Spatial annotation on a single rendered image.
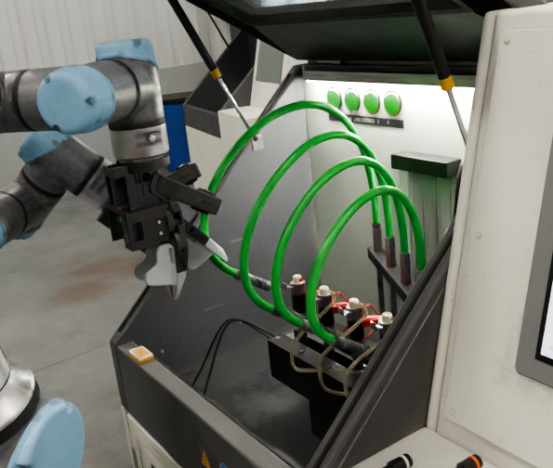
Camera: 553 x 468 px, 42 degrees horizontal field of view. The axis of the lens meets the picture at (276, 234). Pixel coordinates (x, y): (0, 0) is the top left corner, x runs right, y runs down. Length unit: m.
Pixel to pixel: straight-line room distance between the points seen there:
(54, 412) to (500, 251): 0.58
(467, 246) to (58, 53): 7.18
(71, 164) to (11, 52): 6.72
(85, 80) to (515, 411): 0.67
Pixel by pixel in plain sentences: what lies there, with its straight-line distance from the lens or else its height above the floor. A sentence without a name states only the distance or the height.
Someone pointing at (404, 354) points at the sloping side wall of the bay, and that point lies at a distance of 1.03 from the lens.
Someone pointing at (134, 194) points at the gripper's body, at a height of 1.37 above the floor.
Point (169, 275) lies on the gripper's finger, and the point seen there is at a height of 1.24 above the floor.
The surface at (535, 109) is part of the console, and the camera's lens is 0.95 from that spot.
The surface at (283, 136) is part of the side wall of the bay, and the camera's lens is 1.62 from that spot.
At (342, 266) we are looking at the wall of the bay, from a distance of 1.68.
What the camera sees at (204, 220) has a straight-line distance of 1.17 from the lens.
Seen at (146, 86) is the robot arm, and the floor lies 1.51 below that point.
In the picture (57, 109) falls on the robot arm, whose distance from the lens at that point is 0.85.
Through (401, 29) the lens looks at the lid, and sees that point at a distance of 1.26.
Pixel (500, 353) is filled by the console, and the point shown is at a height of 1.12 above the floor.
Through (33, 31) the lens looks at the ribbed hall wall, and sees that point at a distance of 7.91.
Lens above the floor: 1.59
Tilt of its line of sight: 18 degrees down
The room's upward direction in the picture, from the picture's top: 6 degrees counter-clockwise
